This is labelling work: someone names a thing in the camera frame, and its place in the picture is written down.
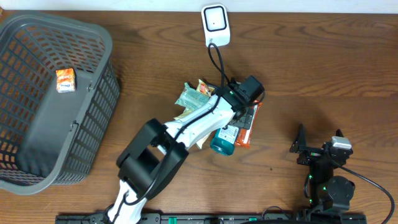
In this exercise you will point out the green wet wipes pack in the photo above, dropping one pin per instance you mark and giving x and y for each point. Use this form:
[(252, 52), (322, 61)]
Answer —
[(191, 99)]

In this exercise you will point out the grey plastic shopping basket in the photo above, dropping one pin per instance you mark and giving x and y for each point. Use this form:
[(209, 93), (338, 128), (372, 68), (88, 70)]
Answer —
[(47, 137)]

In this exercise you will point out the blue mouthwash bottle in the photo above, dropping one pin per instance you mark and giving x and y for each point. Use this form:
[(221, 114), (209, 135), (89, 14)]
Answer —
[(224, 140)]

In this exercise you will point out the orange snack bar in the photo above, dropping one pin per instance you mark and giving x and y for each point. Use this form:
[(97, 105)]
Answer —
[(244, 136)]

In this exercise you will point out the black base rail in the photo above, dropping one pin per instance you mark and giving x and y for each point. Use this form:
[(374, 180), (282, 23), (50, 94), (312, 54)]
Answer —
[(156, 218)]

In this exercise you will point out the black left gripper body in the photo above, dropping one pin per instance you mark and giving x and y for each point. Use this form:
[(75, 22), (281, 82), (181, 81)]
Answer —
[(243, 119)]

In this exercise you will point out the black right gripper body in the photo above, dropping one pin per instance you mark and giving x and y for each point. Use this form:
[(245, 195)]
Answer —
[(318, 153)]

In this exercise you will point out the yellow snack bag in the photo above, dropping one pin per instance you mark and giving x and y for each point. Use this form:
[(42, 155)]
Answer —
[(203, 88)]

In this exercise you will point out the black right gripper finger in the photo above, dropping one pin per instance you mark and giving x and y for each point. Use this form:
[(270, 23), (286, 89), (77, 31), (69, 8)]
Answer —
[(339, 133), (299, 144)]

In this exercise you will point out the small orange carton box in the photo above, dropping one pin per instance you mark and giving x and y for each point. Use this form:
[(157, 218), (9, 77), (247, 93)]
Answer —
[(65, 80)]

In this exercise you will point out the white barcode scanner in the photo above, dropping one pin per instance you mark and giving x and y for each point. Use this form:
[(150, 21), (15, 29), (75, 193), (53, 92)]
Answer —
[(216, 25)]

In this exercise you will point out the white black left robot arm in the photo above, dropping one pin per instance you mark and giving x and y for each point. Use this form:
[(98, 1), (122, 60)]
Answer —
[(153, 157)]

